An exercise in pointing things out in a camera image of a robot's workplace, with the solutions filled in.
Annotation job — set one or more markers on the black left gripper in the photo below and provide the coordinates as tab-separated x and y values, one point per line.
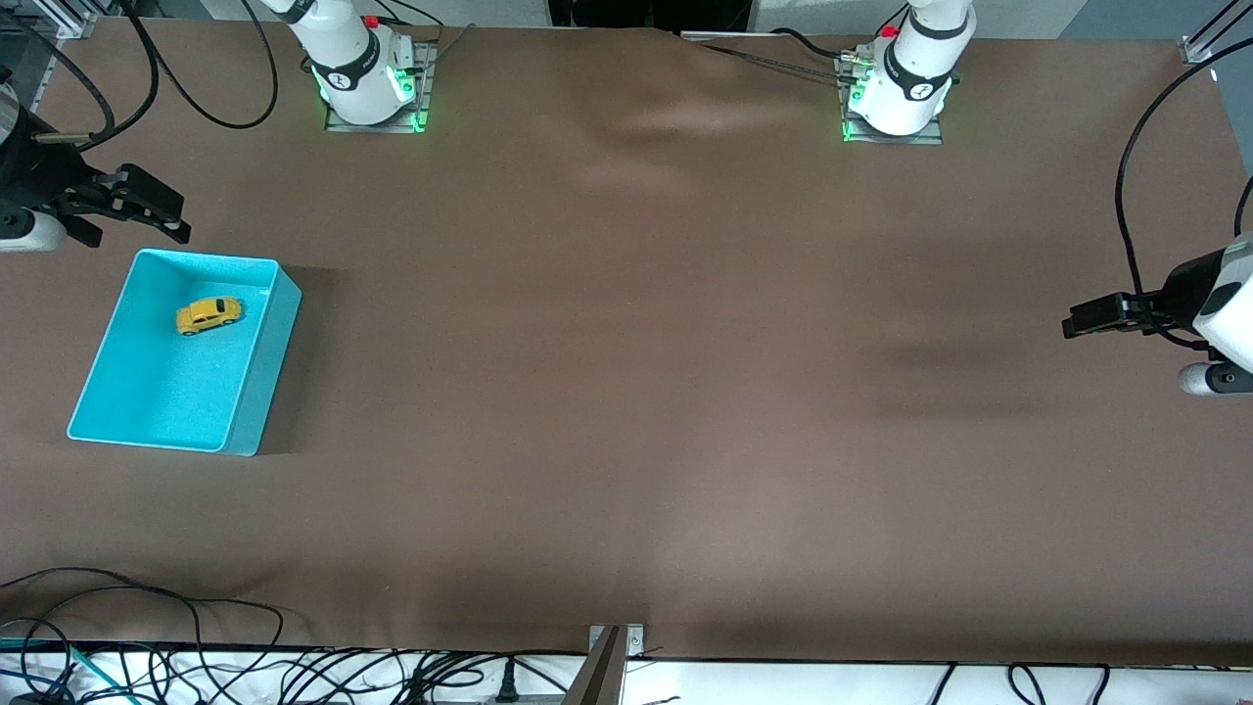
1178	293

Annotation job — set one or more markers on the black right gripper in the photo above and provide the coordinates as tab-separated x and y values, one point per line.
39	174

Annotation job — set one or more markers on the yellow beetle toy car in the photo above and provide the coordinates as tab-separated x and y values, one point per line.
208	316

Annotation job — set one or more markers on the turquoise plastic bin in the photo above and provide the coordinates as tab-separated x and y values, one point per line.
166	392

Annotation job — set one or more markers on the brown table cover cloth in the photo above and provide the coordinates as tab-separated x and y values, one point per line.
626	392

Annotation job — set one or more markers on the black power plug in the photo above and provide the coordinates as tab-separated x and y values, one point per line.
507	685

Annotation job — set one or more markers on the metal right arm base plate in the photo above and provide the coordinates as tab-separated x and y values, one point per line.
377	127

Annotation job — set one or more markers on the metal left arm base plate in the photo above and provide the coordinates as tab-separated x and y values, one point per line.
891	139

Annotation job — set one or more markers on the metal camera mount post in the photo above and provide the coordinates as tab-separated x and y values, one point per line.
602	676

